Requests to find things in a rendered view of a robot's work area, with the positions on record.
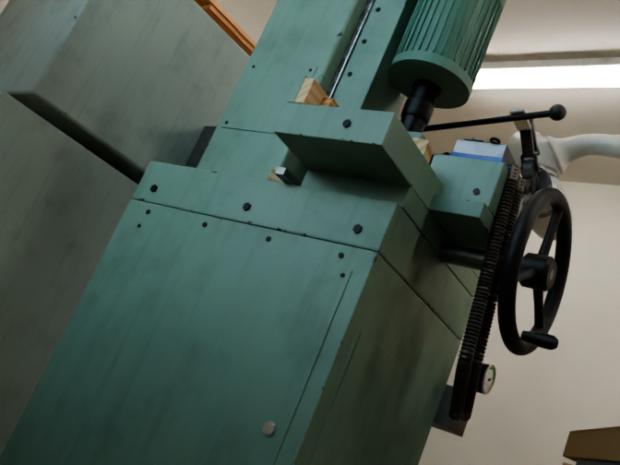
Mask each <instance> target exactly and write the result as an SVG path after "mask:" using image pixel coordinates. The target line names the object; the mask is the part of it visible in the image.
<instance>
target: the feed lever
mask: <svg viewBox="0 0 620 465"><path fill-rule="evenodd" d="M565 116H566V108H565V107H564V106H563V105H561V104H555V105H553V106H552V107H551V108H550V110H548V111H540V112H533V113H519V114H511V115H504V116H497V117H489V118H482V119H474V120H467V121H459V122H452V123H444V124H437V125H428V126H426V127H425V128H424V130H423V131H424V132H429V131H436V130H444V129H451V128H460V127H467V126H475V125H490V124H497V123H505V122H513V121H520V120H529V119H536V118H544V117H550V118H551V119H552V120H554V121H561V120H562V119H564V118H565Z"/></svg>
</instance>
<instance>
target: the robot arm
mask: <svg viewBox="0 0 620 465"><path fill-rule="evenodd" d="M509 112H510V114H519V113H525V110H524V109H514V110H510V111H509ZM514 124H515V126H516V128H517V130H518V131H517V132H516V133H514V134H513V135H512V136H511V137H510V138H509V139H508V141H507V143H506V145H507V146H508V148H509V150H510V152H511V154H512V156H513V158H514V160H515V162H516V164H517V166H518V167H519V168H520V169H521V170H520V174H519V176H520V177H522V178H524V179H526V183H525V187H524V191H523V195H522V198H523V202H522V205H521V208H523V207H524V205H525V204H526V202H527V201H528V200H529V198H530V197H531V196H532V195H533V194H534V193H535V192H537V191H538V190H540V189H542V188H545V187H554V188H556V189H558V190H560V191H561V192H562V193H563V194H564V196H565V197H566V195H565V193H564V191H563V189H562V187H561V185H560V184H559V181H558V178H559V176H560V175H562V174H563V173H565V171H566V168H567V166H568V165H569V164H570V163H571V162H572V161H574V160H576V159H579V158H582V157H587V156H599V157H605V158H611V159H617V160H620V136H613V135H604V134H584V135H577V136H573V137H565V138H554V137H550V136H547V137H542V135H541V134H540V133H538V132H536V131H535V128H534V123H533V119H529V120H520V121H514ZM566 200H567V197H566ZM567 202H568V200H567ZM552 213H553V209H552V207H551V205H550V204H548V205H547V206H546V207H545V208H544V209H543V210H542V212H541V214H540V215H539V217H538V219H537V221H535V223H534V226H533V228H532V230H533V231H534V232H535V233H536V234H537V235H538V236H539V237H541V238H543V237H544V236H545V233H546V230H547V227H548V224H549V221H550V219H551V216H552Z"/></svg>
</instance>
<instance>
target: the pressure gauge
mask: <svg viewBox="0 0 620 465"><path fill-rule="evenodd" d="M495 374H496V370H495V366H494V365H493V364H487V363H484V362H483V364H482V369H481V375H480V378H479V379H480V380H479V383H478V387H477V391H476V392H478V393H481V394H484V395H488V394H489V393H490V391H491V390H492V388H493V385H494V383H495V377H494V376H495ZM492 377H494V378H492ZM488 378H490V379H491V378H492V379H491V380H490V381H488Z"/></svg>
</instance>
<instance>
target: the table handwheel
mask: <svg viewBox="0 0 620 465"><path fill-rule="evenodd" d="M548 204H550V205H551V207H552V209H553V213H552V216H551V219H550V221H549V224H548V227H547V230H546V233H545V236H544V237H543V240H542V244H541V247H540V250H539V252H538V254H534V253H528V254H526V255H525V256H523V255H524V251H525V248H526V245H527V242H528V240H529V237H530V234H531V230H532V228H533V226H534V223H535V221H537V219H538V217H539V215H540V214H541V212H542V211H543V209H544V208H545V207H546V206H547V205H548ZM555 233H556V240H555V254H554V258H553V257H552V256H549V253H550V250H551V246H552V243H553V240H554V235H555ZM571 247H572V220H571V213H570V208H569V205H568V202H567V200H566V197H565V196H564V194H563V193H562V192H561V191H560V190H558V189H556V188H554V187H545V188H542V189H540V190H538V191H537V192H535V193H534V194H533V195H532V196H531V197H530V198H529V200H528V201H527V202H526V204H525V205H524V207H523V208H522V210H521V212H520V214H519V216H518V218H517V220H516V222H515V224H514V227H513V229H512V232H511V234H510V237H509V240H508V243H507V248H506V252H505V254H504V255H502V256H499V257H498V260H497V264H496V268H498V269H499V270H501V273H500V280H499V287H498V298H497V318H498V326H499V331H500V335H501V338H502V341H503V342H504V344H505V346H506V347H507V349H508V350H509V351H510V352H512V353H514V354H516V355H519V356H522V355H527V354H530V353H532V352H534V351H535V350H536V349H537V348H538V346H535V345H532V344H530V343H528V342H526V341H524V340H521V338H520V336H519V333H518V328H517V321H516V296H517V288H518V282H519V283H520V285H521V286H522V287H526V288H530V289H532V291H533V302H534V325H533V327H532V328H531V330H530V331H535V332H541V333H547V334H548V332H549V330H550V328H551V326H552V324H553V323H554V319H555V317H556V314H557V311H558V309H559V306H560V304H561V300H562V297H563V294H564V290H565V287H566V279H567V274H568V270H569V264H570V257H571ZM484 255H485V251H483V250H479V249H474V248H469V247H465V246H460V245H455V244H443V245H442V247H441V249H440V254H439V258H440V261H441V262H443V263H447V264H451V265H456V266H460V267H464V268H472V269H477V270H481V269H482V265H483V259H484ZM546 291H547V294H546V297H545V300H544V302H543V292H546Z"/></svg>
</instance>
